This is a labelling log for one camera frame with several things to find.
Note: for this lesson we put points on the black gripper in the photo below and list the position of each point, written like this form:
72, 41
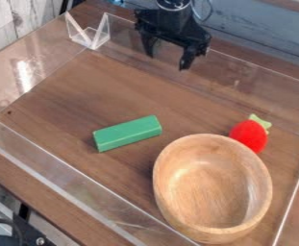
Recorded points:
175, 27

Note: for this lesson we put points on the red toy strawberry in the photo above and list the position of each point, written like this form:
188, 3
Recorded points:
251, 132

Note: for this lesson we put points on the green rectangular block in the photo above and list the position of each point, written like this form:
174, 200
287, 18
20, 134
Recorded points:
126, 133

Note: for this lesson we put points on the wooden bowl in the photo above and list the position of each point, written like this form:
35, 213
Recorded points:
212, 187

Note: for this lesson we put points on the black clamp under table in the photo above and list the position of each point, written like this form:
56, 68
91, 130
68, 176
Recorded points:
19, 233

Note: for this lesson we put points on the clear acrylic corner bracket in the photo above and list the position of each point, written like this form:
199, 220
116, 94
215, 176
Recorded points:
88, 37

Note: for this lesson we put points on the clear acrylic back wall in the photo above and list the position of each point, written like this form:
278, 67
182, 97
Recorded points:
242, 84

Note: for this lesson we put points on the clear acrylic wall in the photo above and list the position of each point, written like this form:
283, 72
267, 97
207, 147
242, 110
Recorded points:
106, 184
242, 84

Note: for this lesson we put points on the clear acrylic front wall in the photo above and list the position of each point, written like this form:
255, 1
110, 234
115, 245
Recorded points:
106, 184

